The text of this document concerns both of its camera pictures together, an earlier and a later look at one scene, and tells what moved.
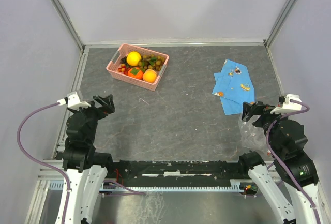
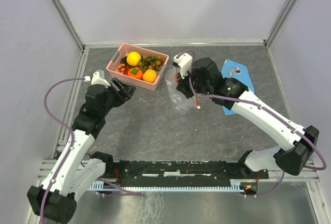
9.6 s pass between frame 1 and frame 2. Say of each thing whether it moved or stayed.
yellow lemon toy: stayed
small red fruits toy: stayed
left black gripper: moved
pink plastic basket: stayed
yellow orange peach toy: stayed
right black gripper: moved
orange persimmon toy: stayed
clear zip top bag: moved
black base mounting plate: stayed
